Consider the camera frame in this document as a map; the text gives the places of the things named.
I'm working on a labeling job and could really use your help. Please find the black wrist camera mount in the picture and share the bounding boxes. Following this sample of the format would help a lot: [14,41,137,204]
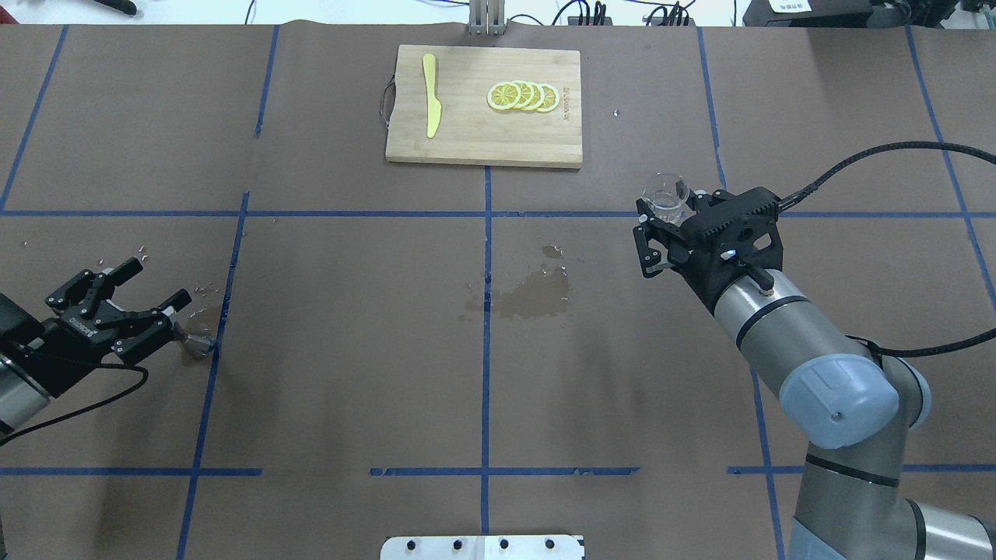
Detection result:
[1,295,93,397]
[679,187,784,314]

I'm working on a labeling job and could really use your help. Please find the black braided cable right wrist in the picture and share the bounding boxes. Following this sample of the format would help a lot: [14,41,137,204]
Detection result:
[774,141,996,359]

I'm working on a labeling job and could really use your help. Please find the lemon slice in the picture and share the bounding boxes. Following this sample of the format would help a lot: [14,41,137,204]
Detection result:
[512,79,532,110]
[521,82,547,111]
[533,84,561,114]
[486,82,522,111]

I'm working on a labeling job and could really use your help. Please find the yellow plastic knife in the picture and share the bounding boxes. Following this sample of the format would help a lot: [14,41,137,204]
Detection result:
[421,53,442,139]

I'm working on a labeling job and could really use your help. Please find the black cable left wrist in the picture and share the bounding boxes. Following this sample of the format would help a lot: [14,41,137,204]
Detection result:
[0,354,150,448]

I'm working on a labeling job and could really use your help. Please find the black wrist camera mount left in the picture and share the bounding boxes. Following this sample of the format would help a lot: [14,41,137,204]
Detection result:
[1,295,93,397]

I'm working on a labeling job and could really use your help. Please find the steel jigger measuring cup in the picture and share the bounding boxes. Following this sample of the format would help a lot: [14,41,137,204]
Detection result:
[172,322,216,359]

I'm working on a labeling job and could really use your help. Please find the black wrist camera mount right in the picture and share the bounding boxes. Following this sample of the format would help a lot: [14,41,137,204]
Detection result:
[679,187,784,314]

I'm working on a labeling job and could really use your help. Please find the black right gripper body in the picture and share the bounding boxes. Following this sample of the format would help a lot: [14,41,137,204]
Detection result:
[654,210,728,273]

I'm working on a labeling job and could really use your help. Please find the wooden cutting board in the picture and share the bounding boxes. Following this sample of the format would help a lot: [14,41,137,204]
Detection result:
[385,44,584,170]

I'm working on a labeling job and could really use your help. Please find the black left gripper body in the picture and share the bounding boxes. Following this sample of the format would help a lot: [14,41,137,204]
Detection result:
[43,307,138,362]

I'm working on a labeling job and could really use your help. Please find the clear glass shaker cup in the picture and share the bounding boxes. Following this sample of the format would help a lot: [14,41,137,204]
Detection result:
[641,171,690,226]

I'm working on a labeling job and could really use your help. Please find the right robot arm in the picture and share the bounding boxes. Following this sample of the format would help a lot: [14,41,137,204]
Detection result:
[633,187,994,559]

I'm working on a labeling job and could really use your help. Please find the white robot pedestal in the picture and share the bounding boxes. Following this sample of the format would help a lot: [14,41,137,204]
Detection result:
[380,534,587,559]

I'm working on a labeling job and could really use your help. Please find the aluminium frame post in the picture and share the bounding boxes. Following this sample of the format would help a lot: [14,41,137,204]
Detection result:
[467,0,507,37]

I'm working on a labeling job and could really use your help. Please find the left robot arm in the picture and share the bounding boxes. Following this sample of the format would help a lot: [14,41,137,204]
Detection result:
[1,257,193,443]

